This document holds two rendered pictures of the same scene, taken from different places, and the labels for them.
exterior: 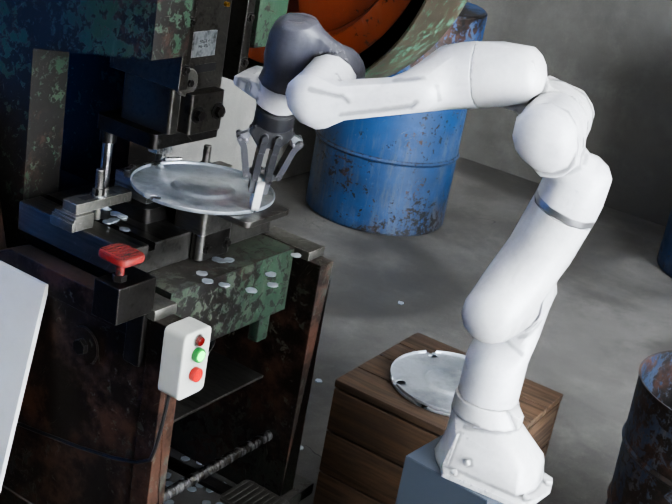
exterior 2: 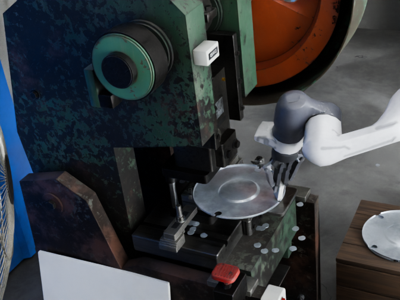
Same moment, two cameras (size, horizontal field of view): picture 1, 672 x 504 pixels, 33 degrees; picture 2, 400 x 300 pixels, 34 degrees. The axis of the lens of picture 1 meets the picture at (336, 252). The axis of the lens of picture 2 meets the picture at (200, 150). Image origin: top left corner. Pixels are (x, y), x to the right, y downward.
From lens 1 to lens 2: 0.74 m
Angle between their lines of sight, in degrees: 10
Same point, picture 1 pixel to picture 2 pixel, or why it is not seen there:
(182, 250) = (239, 233)
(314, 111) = (327, 159)
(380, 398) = (368, 263)
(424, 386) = (388, 244)
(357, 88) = (353, 140)
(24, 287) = (153, 286)
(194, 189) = (236, 196)
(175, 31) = (209, 121)
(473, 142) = not seen: hidden behind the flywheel
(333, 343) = not seen: hidden behind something
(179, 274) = (245, 251)
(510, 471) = not seen: outside the picture
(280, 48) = (288, 121)
